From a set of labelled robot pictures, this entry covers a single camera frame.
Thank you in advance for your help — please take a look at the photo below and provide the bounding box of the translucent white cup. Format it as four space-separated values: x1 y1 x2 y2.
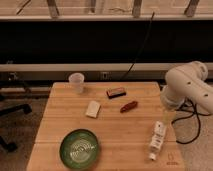
68 73 84 94

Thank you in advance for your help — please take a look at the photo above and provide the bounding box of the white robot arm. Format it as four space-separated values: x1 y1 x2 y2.
160 61 213 124

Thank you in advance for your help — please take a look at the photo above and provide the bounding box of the black rectangular eraser block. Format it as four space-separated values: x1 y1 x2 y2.
106 87 126 99

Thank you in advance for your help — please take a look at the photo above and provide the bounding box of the white rectangular block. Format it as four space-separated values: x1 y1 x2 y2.
86 101 101 118

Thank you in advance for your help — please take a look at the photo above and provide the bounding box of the red chili pepper toy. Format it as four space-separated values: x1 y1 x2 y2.
120 101 138 113

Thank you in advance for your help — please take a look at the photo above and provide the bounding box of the white tube bottle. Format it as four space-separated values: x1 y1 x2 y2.
149 121 167 161

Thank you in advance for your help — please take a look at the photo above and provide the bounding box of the black office chair base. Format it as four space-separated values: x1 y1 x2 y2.
0 103 32 153

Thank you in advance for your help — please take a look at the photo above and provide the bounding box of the black hanging cable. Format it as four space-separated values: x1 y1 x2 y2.
119 12 156 82

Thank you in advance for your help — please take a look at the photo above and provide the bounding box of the black floor cable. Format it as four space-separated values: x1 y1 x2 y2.
171 99 213 146

